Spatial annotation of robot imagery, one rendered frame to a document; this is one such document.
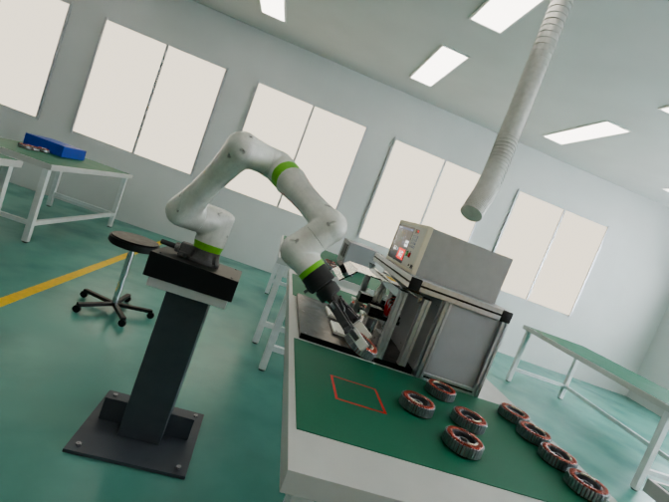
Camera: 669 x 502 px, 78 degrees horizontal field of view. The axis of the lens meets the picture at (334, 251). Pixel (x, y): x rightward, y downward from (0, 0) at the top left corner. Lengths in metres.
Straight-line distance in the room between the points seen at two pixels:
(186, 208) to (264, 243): 4.81
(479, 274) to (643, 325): 7.48
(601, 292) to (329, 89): 5.69
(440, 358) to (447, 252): 0.42
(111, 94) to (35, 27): 1.27
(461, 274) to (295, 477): 1.13
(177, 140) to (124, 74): 1.13
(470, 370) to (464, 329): 0.17
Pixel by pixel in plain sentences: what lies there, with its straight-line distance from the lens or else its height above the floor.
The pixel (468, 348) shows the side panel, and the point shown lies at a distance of 1.77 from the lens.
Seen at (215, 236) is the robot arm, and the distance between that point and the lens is 1.83.
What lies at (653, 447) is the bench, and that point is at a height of 0.39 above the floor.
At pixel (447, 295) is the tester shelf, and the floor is 1.09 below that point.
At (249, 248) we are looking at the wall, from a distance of 6.52.
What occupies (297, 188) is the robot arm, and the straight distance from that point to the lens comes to 1.45.
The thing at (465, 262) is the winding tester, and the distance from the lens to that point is 1.78.
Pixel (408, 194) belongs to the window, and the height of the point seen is 1.90.
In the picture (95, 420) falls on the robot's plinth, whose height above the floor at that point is 0.02.
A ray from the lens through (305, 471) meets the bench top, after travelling 0.92.
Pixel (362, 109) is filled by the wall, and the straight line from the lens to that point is 6.66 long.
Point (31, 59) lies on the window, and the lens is 7.56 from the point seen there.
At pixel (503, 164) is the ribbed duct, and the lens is 3.28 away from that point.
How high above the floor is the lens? 1.24
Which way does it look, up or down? 5 degrees down
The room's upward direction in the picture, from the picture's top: 21 degrees clockwise
